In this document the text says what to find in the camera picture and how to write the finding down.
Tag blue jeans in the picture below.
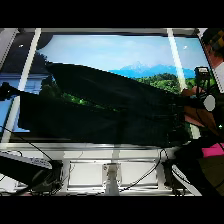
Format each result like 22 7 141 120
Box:
16 62 195 148

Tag heap of clothes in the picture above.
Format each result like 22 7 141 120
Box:
200 27 224 68

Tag pink garment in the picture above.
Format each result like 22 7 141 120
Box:
201 143 224 159

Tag silver frame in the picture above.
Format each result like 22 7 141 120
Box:
0 142 201 197

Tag black cable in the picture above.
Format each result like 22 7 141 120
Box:
119 148 168 193
0 125 53 163

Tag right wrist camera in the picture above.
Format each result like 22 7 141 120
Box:
194 66 212 98

